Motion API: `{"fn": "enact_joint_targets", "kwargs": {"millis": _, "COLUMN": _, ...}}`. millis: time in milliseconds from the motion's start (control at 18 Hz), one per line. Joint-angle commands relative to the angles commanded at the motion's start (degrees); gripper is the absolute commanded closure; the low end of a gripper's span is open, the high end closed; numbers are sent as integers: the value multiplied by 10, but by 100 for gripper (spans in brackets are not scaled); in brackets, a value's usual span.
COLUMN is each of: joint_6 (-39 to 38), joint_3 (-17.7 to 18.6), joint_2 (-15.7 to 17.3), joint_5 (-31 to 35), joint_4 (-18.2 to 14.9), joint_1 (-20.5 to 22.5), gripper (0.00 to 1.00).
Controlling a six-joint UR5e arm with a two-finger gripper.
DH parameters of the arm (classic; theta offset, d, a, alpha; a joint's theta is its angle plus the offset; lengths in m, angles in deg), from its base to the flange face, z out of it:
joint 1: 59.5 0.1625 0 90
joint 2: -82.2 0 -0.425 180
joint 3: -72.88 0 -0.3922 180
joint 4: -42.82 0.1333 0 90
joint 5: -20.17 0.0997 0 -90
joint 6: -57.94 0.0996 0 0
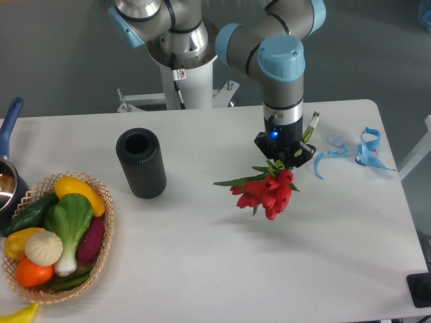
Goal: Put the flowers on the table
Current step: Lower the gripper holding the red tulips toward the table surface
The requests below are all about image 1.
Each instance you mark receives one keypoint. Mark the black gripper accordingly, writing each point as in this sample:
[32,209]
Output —
[285,143]

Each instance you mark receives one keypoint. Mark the red tulip bouquet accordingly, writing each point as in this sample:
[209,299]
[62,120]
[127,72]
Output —
[272,188]

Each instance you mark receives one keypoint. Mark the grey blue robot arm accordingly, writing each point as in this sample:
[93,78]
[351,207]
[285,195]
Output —
[185,44]

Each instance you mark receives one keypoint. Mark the light blue ribbon strip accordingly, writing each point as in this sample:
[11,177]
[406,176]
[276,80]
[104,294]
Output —
[341,150]

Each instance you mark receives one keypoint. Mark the blue knotted ribbon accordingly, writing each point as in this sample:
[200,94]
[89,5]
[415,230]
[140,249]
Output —
[366,153]

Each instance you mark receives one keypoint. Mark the black ribbed vase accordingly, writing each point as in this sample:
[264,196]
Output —
[139,153]

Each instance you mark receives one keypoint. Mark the black device at edge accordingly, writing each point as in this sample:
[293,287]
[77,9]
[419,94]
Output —
[419,288]

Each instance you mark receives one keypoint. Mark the purple sweet potato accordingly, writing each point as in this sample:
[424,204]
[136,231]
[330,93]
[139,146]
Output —
[91,244]

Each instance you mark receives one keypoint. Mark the green bok choy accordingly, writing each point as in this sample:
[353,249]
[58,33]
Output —
[69,220]

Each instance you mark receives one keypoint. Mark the woven bamboo basket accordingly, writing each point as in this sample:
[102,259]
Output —
[45,294]

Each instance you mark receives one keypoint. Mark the green vegetable under basket items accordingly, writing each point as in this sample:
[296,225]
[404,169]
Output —
[70,282]

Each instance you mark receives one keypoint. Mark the dark green cucumber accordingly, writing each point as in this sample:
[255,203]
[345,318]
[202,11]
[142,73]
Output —
[31,216]

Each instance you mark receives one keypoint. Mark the white steamed bun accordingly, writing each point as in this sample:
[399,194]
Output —
[44,248]

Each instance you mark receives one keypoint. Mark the orange fruit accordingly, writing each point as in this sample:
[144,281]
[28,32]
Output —
[29,274]

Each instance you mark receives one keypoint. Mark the yellow bell pepper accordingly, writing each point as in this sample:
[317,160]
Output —
[15,243]

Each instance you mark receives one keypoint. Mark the yellow banana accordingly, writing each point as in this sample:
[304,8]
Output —
[24,315]

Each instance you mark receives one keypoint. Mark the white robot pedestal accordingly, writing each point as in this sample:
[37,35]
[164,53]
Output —
[183,89]

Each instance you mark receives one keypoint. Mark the white frame at right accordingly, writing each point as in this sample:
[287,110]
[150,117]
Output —
[417,154]

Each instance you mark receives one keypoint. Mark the blue handled saucepan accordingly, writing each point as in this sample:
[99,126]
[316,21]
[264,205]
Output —
[13,186]

